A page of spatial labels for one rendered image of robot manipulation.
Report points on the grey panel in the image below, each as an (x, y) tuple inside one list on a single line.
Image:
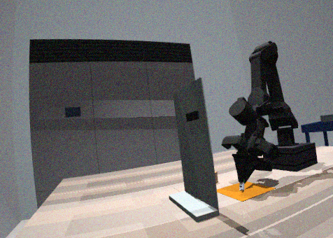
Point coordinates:
[(199, 200)]

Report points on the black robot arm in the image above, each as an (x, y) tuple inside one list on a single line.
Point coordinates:
[(264, 74)]

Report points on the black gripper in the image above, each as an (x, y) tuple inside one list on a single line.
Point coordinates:
[(246, 160)]

